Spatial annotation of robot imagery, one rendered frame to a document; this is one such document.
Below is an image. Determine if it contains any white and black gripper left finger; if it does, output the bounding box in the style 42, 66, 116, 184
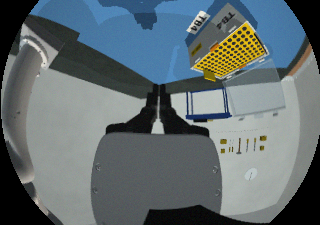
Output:
105, 83, 159, 135

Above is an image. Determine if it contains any blue bench mat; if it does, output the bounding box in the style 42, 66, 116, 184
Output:
29, 0, 306, 85

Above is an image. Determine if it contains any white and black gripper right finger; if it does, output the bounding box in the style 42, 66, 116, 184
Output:
159, 84, 210, 137

